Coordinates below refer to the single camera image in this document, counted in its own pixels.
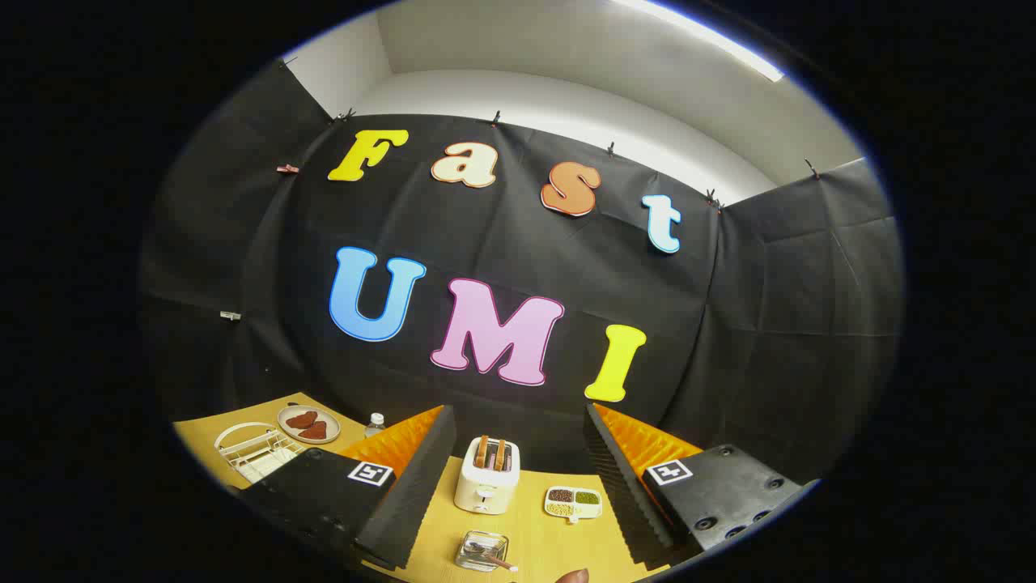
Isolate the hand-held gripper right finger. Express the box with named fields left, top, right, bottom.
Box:
left=583, top=402, right=820, bottom=569

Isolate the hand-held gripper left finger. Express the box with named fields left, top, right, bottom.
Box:
left=240, top=405, right=456, bottom=570

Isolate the metal wire basket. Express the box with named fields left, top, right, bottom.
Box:
left=454, top=530, right=511, bottom=574

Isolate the white wire dish rack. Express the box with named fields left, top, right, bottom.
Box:
left=214, top=421, right=305, bottom=486

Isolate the pink plate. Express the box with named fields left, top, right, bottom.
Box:
left=278, top=405, right=342, bottom=445

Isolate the white divided snack tray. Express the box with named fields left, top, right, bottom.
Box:
left=544, top=486, right=603, bottom=524

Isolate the cream toaster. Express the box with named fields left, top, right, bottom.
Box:
left=454, top=436, right=521, bottom=514

